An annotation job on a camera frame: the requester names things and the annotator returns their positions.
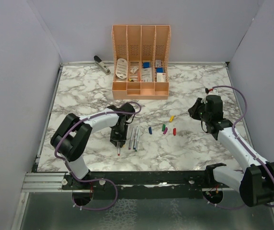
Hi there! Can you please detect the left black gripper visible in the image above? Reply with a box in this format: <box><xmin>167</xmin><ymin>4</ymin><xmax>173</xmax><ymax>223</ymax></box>
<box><xmin>110</xmin><ymin>125</ymin><xmax>127</xmax><ymax>148</ymax></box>

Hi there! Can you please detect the red white pen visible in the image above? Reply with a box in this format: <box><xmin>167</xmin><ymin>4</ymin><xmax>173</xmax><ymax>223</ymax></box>
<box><xmin>117</xmin><ymin>142</ymin><xmax>121</xmax><ymax>156</ymax></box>

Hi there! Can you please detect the yellow white pen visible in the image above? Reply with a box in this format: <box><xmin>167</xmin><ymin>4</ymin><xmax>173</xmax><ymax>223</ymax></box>
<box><xmin>126</xmin><ymin>125</ymin><xmax>130</xmax><ymax>141</ymax></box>

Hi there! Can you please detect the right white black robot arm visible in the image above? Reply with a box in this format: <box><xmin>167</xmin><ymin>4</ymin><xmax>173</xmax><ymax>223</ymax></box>
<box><xmin>188</xmin><ymin>95</ymin><xmax>274</xmax><ymax>207</ymax></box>

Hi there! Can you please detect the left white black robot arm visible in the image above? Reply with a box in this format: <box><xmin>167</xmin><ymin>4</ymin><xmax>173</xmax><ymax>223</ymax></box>
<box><xmin>50</xmin><ymin>102</ymin><xmax>140</xmax><ymax>189</ymax></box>

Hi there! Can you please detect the blue tipped white pen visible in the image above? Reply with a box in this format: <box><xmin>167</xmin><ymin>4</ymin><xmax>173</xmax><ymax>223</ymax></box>
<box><xmin>133</xmin><ymin>126</ymin><xmax>138</xmax><ymax>150</ymax></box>

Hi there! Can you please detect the purple tipped white pen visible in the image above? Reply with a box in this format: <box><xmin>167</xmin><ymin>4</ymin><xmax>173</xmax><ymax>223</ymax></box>
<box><xmin>128</xmin><ymin>127</ymin><xmax>135</xmax><ymax>150</ymax></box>

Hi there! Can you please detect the green tipped white pen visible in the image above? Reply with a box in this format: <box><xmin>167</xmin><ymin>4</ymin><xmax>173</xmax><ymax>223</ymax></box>
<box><xmin>135</xmin><ymin>130</ymin><xmax>140</xmax><ymax>152</ymax></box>

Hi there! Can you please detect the white red box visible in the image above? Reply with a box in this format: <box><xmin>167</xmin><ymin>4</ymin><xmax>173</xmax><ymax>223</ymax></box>
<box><xmin>156</xmin><ymin>72</ymin><xmax>166</xmax><ymax>82</ymax></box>

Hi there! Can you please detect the blue box in organizer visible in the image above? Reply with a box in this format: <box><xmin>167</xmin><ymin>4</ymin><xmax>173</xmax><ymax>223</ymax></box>
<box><xmin>142</xmin><ymin>61</ymin><xmax>151</xmax><ymax>69</ymax></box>

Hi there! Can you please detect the white oval card pack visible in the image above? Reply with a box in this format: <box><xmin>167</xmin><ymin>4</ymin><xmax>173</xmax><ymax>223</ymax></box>
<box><xmin>115</xmin><ymin>58</ymin><xmax>128</xmax><ymax>79</ymax></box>

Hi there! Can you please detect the orange plastic desk organizer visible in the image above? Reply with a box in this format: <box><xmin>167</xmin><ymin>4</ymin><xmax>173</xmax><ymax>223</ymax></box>
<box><xmin>112</xmin><ymin>24</ymin><xmax>171</xmax><ymax>100</ymax></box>

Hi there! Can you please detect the black grey stapler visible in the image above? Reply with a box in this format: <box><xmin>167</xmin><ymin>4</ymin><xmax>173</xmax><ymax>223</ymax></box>
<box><xmin>93</xmin><ymin>55</ymin><xmax>110</xmax><ymax>75</ymax></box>

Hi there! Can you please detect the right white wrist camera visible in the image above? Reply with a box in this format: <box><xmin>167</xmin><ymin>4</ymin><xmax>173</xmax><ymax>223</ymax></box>
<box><xmin>205</xmin><ymin>88</ymin><xmax>219</xmax><ymax>95</ymax></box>

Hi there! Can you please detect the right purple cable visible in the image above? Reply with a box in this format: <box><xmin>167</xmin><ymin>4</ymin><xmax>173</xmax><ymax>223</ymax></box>
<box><xmin>205</xmin><ymin>85</ymin><xmax>274</xmax><ymax>211</ymax></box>

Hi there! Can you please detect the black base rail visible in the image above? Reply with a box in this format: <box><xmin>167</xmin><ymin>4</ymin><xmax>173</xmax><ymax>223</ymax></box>
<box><xmin>62</xmin><ymin>170</ymin><xmax>226</xmax><ymax>200</ymax></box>

